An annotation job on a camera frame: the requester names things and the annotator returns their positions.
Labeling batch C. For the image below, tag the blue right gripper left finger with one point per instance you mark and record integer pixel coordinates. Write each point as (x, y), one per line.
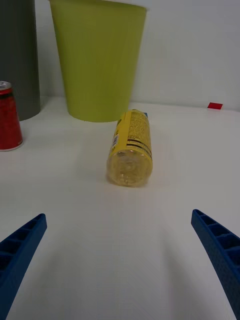
(17, 260)

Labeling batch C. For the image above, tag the yellow-green plastic waste bin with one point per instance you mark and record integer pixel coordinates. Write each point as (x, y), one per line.
(98, 62)

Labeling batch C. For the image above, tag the yellow label plastic bottle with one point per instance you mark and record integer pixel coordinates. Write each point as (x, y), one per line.
(131, 150)

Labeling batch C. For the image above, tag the grey plastic waste bin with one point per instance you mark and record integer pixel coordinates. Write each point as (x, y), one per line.
(18, 60)

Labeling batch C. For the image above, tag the red drink can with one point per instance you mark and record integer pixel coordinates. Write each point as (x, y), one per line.
(8, 117)

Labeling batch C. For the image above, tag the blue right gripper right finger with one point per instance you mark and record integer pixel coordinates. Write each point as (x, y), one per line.
(221, 252)

